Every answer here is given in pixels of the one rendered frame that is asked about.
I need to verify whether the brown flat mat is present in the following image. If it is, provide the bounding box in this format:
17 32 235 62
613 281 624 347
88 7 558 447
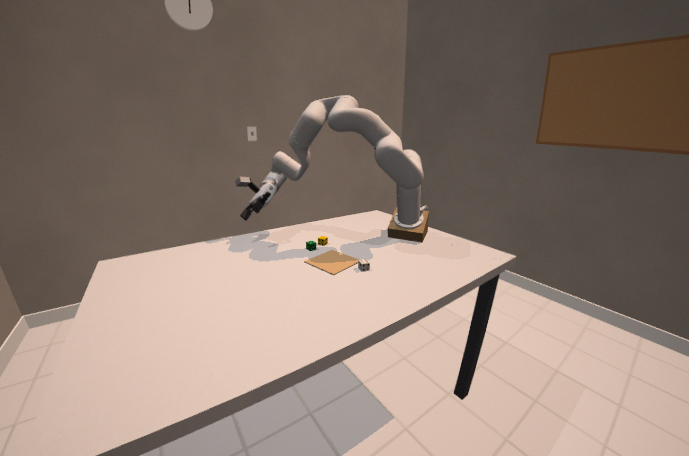
304 250 359 275

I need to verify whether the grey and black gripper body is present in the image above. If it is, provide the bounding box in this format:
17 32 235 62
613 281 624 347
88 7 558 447
249 181 277 208

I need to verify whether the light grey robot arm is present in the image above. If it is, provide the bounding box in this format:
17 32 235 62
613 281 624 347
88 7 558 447
262 95 428 229

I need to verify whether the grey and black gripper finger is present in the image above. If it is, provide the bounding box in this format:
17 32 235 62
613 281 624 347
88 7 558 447
252 192 271 213
240 203 254 221

